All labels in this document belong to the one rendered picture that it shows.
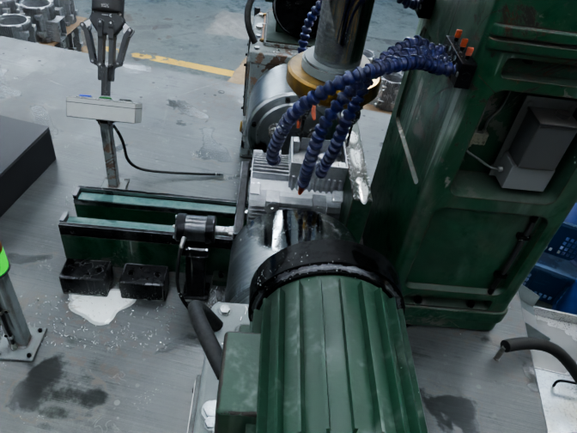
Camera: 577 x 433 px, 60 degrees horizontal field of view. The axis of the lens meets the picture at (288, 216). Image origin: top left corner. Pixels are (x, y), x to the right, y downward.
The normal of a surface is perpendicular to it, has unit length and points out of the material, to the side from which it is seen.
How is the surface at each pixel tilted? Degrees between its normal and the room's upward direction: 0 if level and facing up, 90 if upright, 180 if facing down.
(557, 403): 0
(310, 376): 23
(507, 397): 0
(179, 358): 0
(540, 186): 90
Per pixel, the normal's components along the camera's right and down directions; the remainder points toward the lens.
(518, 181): 0.00, 0.66
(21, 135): 0.15, -0.72
